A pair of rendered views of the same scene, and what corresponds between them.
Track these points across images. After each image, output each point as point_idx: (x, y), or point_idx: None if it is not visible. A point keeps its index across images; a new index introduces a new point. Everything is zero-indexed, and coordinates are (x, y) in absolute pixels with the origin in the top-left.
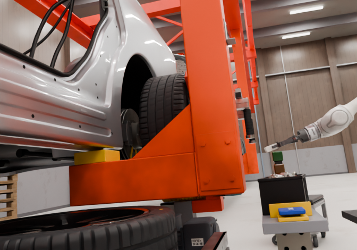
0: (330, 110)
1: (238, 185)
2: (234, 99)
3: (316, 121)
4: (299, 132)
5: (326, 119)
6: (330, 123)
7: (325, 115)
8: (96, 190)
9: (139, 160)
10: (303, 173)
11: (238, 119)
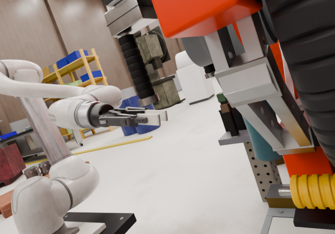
0: (111, 86)
1: None
2: None
3: (81, 100)
4: (112, 106)
5: (119, 94)
6: (121, 98)
7: (112, 89)
8: None
9: None
10: (219, 110)
11: (148, 21)
